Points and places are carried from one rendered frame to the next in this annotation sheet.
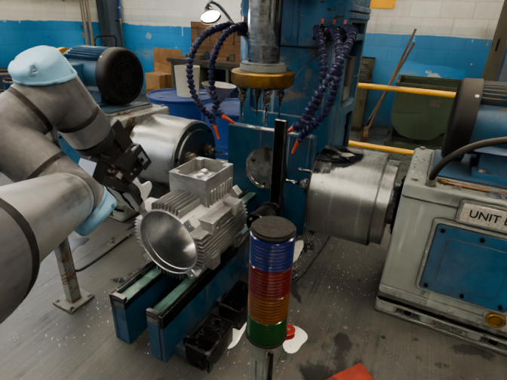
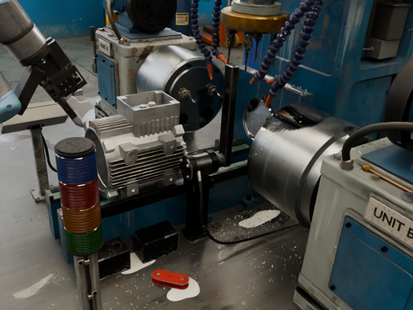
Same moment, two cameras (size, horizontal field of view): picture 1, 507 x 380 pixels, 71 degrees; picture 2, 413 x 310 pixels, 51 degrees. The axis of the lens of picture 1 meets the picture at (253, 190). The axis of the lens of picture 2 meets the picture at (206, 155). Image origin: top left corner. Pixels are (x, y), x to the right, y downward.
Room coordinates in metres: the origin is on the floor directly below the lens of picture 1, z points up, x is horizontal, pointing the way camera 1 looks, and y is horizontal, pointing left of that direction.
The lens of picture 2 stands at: (0.00, -0.48, 1.51)
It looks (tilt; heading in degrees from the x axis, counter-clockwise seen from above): 28 degrees down; 29
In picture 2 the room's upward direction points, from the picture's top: 3 degrees clockwise
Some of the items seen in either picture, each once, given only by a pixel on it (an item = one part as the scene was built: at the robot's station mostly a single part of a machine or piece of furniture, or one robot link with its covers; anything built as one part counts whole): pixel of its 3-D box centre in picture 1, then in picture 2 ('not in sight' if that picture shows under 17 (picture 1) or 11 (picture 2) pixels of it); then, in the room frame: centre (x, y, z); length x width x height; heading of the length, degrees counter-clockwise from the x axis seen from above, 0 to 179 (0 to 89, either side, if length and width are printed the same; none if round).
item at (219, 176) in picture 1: (202, 181); (148, 113); (0.77, 0.12, 1.11); 0.12 x 0.11 x 0.07; 154
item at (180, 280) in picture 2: (277, 334); (169, 279); (0.60, -0.07, 0.81); 0.09 x 0.03 x 0.02; 107
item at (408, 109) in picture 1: (438, 114); not in sight; (4.76, -2.43, 0.43); 1.20 x 0.94 x 0.85; 68
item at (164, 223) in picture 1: (194, 222); (134, 151); (0.74, 0.14, 1.01); 0.20 x 0.19 x 0.19; 154
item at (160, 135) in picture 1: (162, 151); (173, 83); (1.17, 0.32, 1.04); 0.37 x 0.25 x 0.25; 64
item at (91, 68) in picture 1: (92, 108); (129, 33); (1.27, 0.59, 1.16); 0.33 x 0.26 x 0.42; 64
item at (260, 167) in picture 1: (265, 170); (258, 122); (1.10, -0.04, 1.01); 0.15 x 0.02 x 0.15; 64
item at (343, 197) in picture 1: (361, 196); (321, 171); (0.87, -0.29, 1.04); 0.41 x 0.25 x 0.25; 64
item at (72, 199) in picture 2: (270, 272); (78, 187); (0.40, -0.03, 1.14); 0.06 x 0.06 x 0.04
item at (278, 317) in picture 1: (268, 297); (81, 211); (0.40, -0.03, 1.10); 0.06 x 0.06 x 0.04
